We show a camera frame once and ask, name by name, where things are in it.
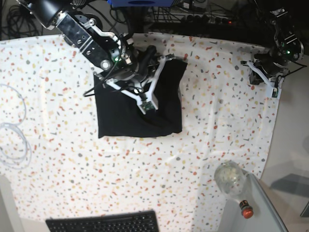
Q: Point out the blue white device top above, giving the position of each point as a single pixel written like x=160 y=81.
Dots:
x=143 y=3

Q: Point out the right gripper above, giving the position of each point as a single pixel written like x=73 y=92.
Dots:
x=109 y=54

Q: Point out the black power strip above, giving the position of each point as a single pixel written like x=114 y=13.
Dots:
x=207 y=19

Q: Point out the clear jar with yellow content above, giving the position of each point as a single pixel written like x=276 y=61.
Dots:
x=231 y=180

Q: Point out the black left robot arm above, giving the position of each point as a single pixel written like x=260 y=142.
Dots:
x=263 y=9

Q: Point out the black t-shirt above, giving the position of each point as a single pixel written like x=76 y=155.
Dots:
x=119 y=115

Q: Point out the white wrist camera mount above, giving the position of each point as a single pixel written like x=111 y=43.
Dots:
x=142 y=92
x=271 y=90

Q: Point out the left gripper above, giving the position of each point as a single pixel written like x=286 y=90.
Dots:
x=286 y=48

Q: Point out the black keyboard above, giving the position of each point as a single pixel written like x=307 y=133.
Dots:
x=144 y=221

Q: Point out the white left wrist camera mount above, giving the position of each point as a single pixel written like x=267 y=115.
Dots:
x=271 y=90

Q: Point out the red emergency stop button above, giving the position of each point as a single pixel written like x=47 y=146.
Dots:
x=246 y=209

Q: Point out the terrazzo pattern tablecloth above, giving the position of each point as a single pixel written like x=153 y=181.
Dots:
x=71 y=172

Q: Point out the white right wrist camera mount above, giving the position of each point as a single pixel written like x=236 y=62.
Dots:
x=142 y=92

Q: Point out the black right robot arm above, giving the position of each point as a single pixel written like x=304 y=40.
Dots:
x=46 y=12

